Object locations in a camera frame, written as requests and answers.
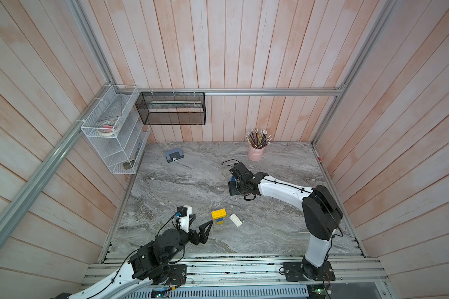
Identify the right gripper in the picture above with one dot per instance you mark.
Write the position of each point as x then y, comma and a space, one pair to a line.
232, 188

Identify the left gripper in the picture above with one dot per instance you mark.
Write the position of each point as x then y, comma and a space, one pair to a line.
202, 237

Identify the yellow long lego brick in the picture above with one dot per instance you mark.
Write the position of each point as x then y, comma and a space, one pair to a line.
219, 214

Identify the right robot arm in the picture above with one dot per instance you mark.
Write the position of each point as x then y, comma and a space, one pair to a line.
321, 212

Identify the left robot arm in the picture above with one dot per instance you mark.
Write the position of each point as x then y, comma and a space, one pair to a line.
151, 264

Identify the white lego plate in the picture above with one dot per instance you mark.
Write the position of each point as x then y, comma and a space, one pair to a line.
236, 220

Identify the pink pencil cup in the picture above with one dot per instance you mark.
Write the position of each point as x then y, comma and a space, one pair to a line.
255, 154

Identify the bundle of pencils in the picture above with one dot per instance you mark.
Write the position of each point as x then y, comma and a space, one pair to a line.
258, 139

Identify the blue grey stapler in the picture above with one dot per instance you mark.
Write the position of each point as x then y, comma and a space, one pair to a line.
174, 155

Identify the black mesh basket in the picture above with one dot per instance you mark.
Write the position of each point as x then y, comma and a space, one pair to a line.
172, 108

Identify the tape roll on shelf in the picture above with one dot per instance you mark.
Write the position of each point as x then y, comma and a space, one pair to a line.
108, 128

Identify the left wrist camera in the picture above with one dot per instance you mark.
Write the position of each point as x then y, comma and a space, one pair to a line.
183, 215

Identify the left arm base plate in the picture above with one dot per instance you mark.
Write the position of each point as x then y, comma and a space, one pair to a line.
169, 274

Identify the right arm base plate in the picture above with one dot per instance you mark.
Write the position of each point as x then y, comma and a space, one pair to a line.
304, 271

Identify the white wire shelf rack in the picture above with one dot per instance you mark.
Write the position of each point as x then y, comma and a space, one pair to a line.
122, 152

